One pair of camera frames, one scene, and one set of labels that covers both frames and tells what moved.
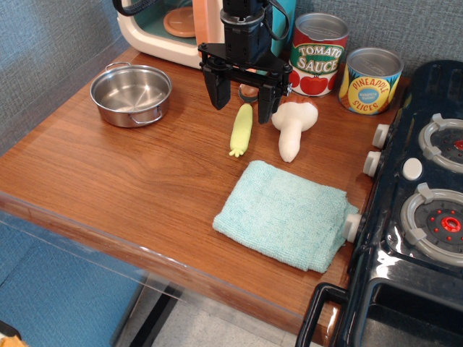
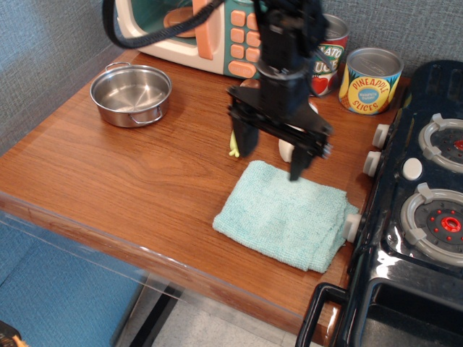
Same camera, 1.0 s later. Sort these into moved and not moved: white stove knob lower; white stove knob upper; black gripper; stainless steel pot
Moved: black gripper
Not moved: white stove knob upper; stainless steel pot; white stove knob lower
